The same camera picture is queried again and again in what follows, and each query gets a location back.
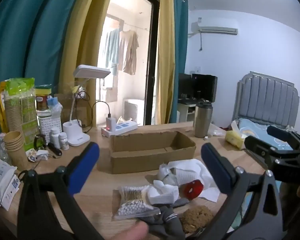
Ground grey bed headboard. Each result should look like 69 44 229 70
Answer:
231 71 300 130

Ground cotton swab bag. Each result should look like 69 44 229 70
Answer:
112 185 162 222

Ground white side cabinet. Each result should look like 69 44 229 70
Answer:
177 100 198 123

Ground black flashlight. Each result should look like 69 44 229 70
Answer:
48 142 63 157

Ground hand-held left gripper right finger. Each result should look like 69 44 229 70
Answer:
197 142 283 240

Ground black door frame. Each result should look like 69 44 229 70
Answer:
142 0 161 127

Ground black charger cable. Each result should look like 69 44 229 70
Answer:
81 101 112 134

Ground green paper cup package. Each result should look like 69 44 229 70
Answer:
2 77 40 152

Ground white wipes packet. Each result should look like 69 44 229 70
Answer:
0 160 22 212

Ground white pill bottle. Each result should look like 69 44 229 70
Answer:
59 132 69 150
51 127 61 149

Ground yellow snack bag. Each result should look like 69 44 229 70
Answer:
0 81 9 133

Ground blue printed blanket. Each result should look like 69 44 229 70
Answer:
236 118 300 152

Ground white tissue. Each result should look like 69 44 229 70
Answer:
146 179 180 205

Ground blue hanging shirt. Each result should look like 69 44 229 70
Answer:
101 29 120 77

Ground wide teal curtain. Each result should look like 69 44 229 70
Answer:
0 0 86 140

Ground narrow teal curtain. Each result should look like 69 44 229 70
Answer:
170 0 189 124

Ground yellow green sponge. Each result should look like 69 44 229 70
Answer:
35 84 53 95

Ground person's left hand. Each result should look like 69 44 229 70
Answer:
100 222 149 240

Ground wide yellow curtain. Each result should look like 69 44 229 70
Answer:
59 0 118 128

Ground white balcony appliance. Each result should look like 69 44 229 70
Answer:
124 99 145 125

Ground narrow yellow curtain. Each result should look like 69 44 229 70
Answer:
152 0 177 125

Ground white desk lamp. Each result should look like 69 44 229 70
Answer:
62 64 111 147

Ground red spider plush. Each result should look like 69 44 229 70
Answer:
181 179 205 201

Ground beige hanging shirt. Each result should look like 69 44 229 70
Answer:
119 29 140 76

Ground grey dotted sock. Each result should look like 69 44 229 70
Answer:
171 197 190 208

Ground brown sponge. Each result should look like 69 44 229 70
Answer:
179 205 215 234

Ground white power strip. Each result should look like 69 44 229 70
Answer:
101 121 138 138

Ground red label jar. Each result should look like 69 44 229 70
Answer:
35 94 49 111

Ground crumpled clear wrapper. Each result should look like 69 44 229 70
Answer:
158 164 180 183

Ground large black monitor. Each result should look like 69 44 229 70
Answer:
191 74 218 103

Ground white perforated basket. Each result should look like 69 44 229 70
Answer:
37 115 63 143

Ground cardboard box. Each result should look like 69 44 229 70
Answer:
97 130 197 175

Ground white air conditioner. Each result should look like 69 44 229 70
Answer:
188 17 238 38

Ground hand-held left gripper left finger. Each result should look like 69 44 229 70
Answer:
17 141 106 240

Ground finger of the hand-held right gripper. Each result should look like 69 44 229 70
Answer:
267 125 300 146
244 135 288 167

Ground clear plastic bag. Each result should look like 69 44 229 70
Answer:
207 122 227 138

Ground steel tumbler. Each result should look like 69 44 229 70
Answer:
193 101 213 138

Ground small black monitor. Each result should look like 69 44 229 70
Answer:
178 73 192 100

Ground blue white plastic bag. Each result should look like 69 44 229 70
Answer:
47 96 63 117

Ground black wristband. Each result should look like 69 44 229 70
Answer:
33 134 47 150

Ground white charger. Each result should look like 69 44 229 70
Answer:
105 116 115 132

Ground stack of brown paper cups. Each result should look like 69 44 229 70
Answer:
3 131 28 170

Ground yellow tissue pack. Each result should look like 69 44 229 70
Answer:
224 120 247 150

